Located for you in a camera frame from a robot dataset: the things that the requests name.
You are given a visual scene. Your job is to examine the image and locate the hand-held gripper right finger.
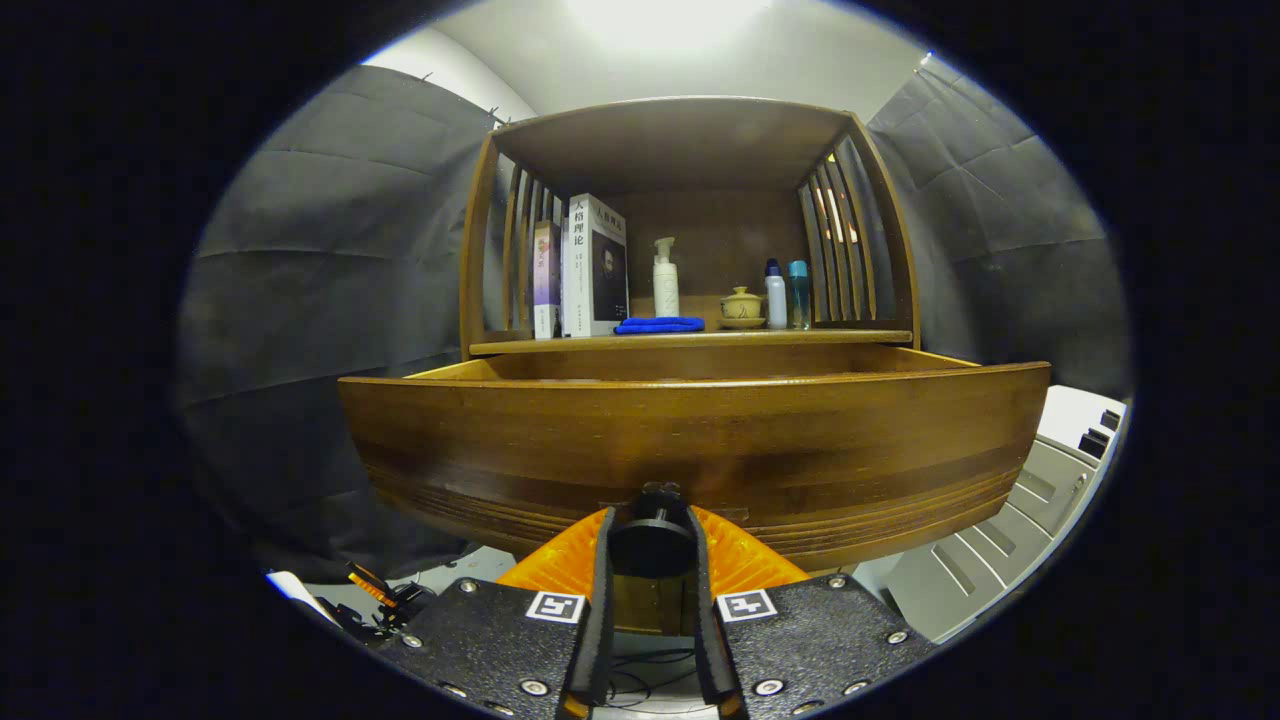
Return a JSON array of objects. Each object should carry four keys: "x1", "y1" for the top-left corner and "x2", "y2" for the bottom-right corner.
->
[{"x1": 686, "y1": 505, "x2": 939, "y2": 720}]

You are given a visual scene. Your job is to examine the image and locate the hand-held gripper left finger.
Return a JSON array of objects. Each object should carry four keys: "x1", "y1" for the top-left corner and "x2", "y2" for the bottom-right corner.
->
[{"x1": 385, "y1": 505, "x2": 618, "y2": 720}]

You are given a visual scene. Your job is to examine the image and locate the wooden drawer with black knob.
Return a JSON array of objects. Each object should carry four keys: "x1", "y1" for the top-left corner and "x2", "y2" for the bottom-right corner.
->
[{"x1": 338, "y1": 343, "x2": 1053, "y2": 581}]

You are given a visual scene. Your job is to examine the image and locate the wooden countertop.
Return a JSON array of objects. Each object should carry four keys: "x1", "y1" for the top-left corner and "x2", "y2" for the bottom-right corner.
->
[{"x1": 468, "y1": 318, "x2": 913, "y2": 357}]

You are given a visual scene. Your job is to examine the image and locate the white drawer unit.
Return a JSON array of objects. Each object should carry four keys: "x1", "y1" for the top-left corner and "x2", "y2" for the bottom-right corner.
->
[{"x1": 855, "y1": 385, "x2": 1129, "y2": 644}]

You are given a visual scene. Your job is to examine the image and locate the wooden cabinet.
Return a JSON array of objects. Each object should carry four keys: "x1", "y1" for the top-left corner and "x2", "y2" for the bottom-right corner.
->
[{"x1": 458, "y1": 95, "x2": 921, "y2": 637}]

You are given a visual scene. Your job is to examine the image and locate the orange and black tool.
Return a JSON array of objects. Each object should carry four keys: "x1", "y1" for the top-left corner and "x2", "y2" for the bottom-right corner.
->
[{"x1": 320, "y1": 562, "x2": 438, "y2": 646}]

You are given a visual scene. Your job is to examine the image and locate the beige lidded teacup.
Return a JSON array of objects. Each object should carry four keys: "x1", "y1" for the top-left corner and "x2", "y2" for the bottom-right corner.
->
[{"x1": 719, "y1": 286, "x2": 767, "y2": 330}]

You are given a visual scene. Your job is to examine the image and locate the white pump bottle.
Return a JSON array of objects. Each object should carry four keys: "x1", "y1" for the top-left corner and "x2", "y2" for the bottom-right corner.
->
[{"x1": 652, "y1": 237, "x2": 681, "y2": 319}]

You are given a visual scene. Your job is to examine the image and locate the purple book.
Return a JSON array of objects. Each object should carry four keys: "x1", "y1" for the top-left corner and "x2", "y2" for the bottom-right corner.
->
[{"x1": 532, "y1": 220, "x2": 564, "y2": 339}]

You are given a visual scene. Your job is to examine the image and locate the white book with portrait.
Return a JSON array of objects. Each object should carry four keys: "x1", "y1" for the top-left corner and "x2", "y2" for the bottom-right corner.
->
[{"x1": 561, "y1": 193, "x2": 630, "y2": 339}]

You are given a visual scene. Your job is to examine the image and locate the ceiling light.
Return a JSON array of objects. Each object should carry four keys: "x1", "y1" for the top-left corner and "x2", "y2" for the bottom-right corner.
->
[{"x1": 565, "y1": 0, "x2": 776, "y2": 51}]

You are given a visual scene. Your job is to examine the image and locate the black cables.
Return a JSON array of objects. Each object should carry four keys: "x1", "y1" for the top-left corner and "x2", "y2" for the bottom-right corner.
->
[{"x1": 600, "y1": 645, "x2": 716, "y2": 711}]

